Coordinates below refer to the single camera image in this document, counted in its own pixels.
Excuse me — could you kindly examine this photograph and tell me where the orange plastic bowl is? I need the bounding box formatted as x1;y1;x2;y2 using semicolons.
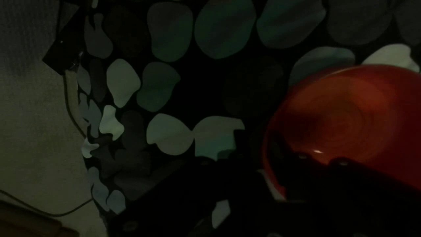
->
260;63;421;201

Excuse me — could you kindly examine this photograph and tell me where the cream folded blanket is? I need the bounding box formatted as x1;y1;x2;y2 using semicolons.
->
0;0;110;237

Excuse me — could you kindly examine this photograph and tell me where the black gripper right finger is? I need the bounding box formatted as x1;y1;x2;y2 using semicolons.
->
306;154;421;237

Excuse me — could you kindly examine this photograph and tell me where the black bedspread with grey spots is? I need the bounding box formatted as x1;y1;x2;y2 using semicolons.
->
42;0;421;237

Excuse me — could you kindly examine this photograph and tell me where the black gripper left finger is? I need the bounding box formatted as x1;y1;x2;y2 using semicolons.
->
227;128;309;237

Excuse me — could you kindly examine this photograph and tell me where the thin dark cable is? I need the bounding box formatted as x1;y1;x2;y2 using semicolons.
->
0;188;96;217

